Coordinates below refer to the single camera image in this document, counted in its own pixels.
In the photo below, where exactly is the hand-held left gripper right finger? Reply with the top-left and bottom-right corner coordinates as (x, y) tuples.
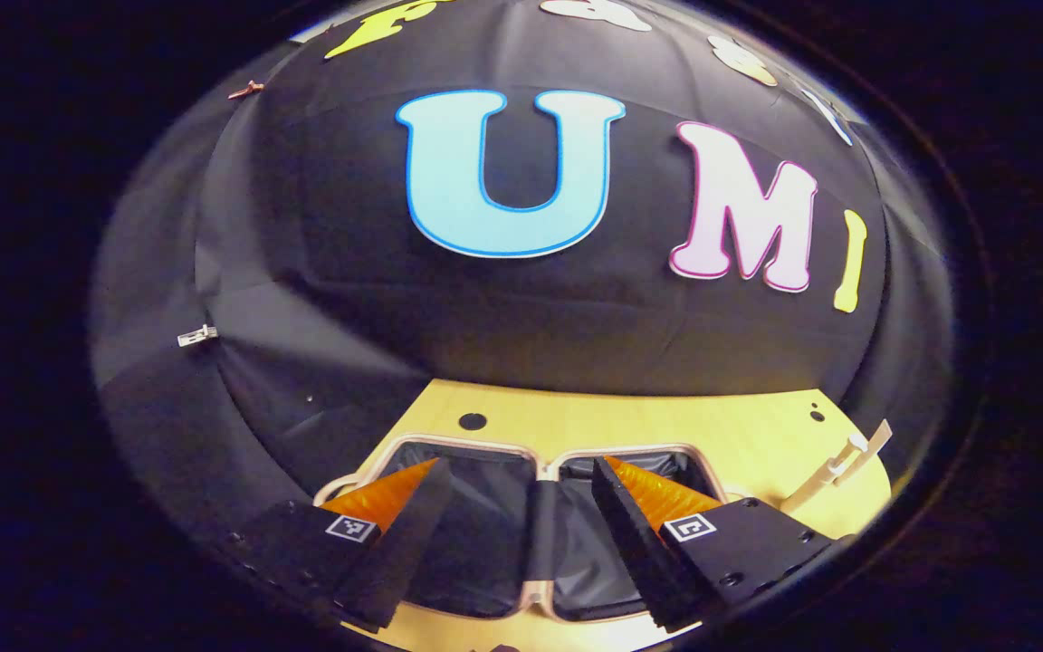
(590, 455), (837, 635)

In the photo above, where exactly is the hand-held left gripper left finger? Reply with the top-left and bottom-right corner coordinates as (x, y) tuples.
(230, 456), (455, 633)

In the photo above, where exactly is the pink suitcase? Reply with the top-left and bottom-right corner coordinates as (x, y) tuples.
(313, 435), (758, 626)

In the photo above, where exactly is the black backdrop cloth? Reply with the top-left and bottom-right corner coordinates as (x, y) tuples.
(91, 0), (957, 562)

